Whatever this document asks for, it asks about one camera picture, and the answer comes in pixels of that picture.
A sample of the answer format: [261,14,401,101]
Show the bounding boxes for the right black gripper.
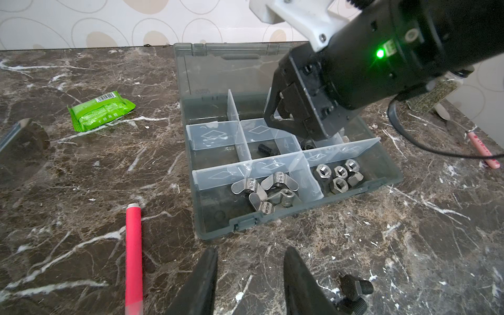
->
[264,1,503,141]

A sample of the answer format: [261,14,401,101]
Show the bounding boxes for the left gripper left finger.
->
[165,248,218,315]

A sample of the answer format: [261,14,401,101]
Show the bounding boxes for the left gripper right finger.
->
[283,247,343,314]

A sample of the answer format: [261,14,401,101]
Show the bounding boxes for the black hex bolts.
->
[337,274,374,315]

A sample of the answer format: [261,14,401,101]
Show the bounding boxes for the silver wing nuts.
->
[231,171,301,215]

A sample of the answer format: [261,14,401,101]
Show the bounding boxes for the silver hex nuts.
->
[312,159,364,195]

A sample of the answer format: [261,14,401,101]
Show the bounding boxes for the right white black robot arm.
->
[249,0,503,141]

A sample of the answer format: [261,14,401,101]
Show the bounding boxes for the small spice jar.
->
[406,66,475,114]

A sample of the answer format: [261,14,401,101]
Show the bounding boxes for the pink marker pen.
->
[125,203,143,315]

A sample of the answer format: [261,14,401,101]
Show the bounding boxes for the grey compartment organizer box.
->
[174,43,403,240]

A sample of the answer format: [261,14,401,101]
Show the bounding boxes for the green snack packet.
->
[68,91,136,133]

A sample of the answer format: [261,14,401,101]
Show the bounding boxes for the metal tongs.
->
[1,118,50,158]

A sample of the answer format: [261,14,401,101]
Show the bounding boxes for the pink handled spoon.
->
[434,104,492,157]

